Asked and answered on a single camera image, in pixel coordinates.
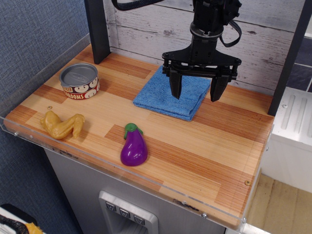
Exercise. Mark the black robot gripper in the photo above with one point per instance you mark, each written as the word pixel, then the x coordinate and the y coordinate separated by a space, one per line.
pixel 200 59

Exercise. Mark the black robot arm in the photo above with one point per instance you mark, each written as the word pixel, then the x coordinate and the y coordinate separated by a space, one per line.
pixel 210 17

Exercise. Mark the purple toy eggplant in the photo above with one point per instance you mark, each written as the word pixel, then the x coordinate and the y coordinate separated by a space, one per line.
pixel 134 151

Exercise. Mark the mushroom tin can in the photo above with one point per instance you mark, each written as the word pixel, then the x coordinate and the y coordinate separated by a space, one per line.
pixel 80 81

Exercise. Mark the white appliance at right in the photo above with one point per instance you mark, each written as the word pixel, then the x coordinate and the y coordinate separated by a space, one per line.
pixel 288 154

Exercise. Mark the yellow toy chicken wing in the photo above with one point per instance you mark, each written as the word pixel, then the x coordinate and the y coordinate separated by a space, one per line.
pixel 58 129

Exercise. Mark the grey cabinet with dispenser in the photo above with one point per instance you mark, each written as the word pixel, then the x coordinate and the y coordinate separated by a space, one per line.
pixel 82 186

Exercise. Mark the yellow black object bottom left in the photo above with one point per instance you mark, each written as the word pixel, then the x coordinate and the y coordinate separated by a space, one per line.
pixel 15 221

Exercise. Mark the right black frame post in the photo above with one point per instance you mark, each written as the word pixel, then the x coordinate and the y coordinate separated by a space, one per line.
pixel 291 56

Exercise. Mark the black frame post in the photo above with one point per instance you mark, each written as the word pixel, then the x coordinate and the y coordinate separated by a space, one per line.
pixel 97 29
pixel 291 56

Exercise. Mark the left black frame post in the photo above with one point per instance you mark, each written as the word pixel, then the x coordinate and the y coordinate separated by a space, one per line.
pixel 97 29

